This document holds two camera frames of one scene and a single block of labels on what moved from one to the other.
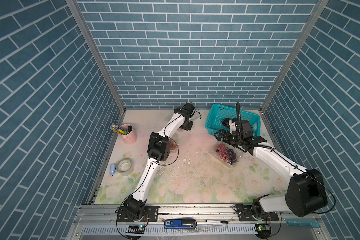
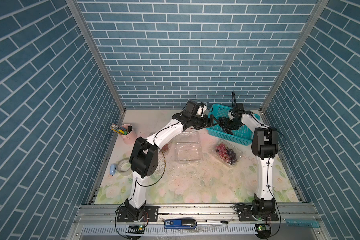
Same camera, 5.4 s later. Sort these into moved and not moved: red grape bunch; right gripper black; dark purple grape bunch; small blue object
Moved: right gripper black
Not moved: dark purple grape bunch; small blue object; red grape bunch
